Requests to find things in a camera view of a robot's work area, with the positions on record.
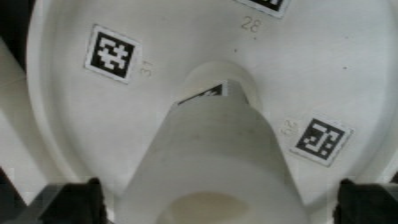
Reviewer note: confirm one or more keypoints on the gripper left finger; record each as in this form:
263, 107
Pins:
68, 204

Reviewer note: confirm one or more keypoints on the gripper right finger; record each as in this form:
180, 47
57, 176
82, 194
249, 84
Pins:
366, 203

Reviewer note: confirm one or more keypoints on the white cylindrical table leg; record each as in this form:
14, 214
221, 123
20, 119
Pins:
213, 178

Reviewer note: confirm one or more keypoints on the white round table top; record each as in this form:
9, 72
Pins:
126, 55

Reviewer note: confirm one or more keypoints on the white front fence rail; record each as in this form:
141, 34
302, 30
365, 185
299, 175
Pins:
25, 161

